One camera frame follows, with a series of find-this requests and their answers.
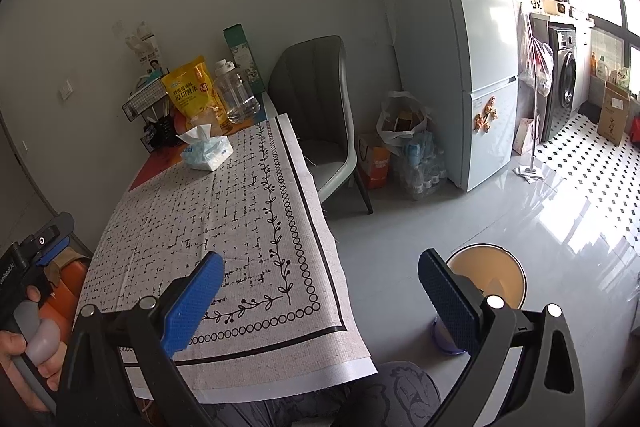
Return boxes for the person's left hand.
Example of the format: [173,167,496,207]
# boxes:
[0,285,67,403]

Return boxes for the white printed carton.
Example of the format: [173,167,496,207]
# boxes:
[125,22,166,80]

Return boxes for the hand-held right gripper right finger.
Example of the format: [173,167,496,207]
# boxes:
[417,248,586,427]

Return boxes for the brown cardboard box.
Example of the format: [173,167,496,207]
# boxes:
[597,79,632,146]

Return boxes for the grey upholstered chair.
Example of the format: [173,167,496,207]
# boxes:
[268,36,374,214]

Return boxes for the grey washing machine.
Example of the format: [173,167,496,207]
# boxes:
[547,23,591,142]

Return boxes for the cluster of orange fridge magnets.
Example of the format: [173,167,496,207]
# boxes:
[474,97,501,132]

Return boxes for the tall green box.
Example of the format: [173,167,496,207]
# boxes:
[223,24,264,95]

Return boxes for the pale blue refrigerator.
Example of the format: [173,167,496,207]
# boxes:
[390,0,518,192]

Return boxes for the hanging clear plastic bags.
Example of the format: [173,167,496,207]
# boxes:
[517,12,554,98]

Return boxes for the white black patterned tablecloth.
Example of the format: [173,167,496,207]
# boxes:
[75,112,377,399]

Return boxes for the orange paper bag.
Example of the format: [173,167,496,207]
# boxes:
[357,134,392,188]

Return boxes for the yellow snack bag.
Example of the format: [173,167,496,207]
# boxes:
[161,55,228,132]

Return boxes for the orange chair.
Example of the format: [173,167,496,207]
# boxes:
[42,257,92,333]

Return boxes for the white plastic bag with boxes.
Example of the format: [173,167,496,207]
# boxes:
[376,91,431,142]

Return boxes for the pale paper shopping bag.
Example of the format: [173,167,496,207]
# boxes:
[512,117,536,156]

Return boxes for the pack of water bottles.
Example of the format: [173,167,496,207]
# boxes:
[395,132,448,200]

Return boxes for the clear plastic water bottle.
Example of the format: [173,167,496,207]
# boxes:
[214,59,262,124]

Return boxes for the black wire rack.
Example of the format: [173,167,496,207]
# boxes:
[121,77,171,122]

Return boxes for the cream round waste bin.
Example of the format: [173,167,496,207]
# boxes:
[432,243,529,353]

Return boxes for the black pen holder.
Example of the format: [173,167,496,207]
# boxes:
[145,117,178,152]

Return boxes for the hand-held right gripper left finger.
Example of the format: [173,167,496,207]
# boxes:
[59,251,226,427]

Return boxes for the blue tissue pack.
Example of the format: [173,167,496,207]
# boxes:
[175,124,234,172]

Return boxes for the person's grey patterned pants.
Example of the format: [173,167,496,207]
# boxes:
[215,361,441,427]

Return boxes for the white flat mop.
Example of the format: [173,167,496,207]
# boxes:
[512,72,547,182]

